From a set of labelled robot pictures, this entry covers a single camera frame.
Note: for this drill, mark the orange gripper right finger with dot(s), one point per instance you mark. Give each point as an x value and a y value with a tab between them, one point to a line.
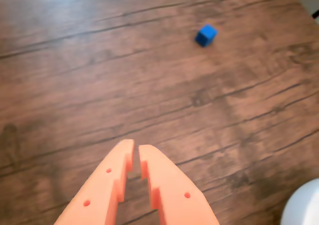
174	192

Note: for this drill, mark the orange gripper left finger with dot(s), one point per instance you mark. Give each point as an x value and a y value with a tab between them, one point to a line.
102	195

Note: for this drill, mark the blue cube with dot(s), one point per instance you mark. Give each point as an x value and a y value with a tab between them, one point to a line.
206	35

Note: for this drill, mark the white bowl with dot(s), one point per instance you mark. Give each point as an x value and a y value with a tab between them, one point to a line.
304	205

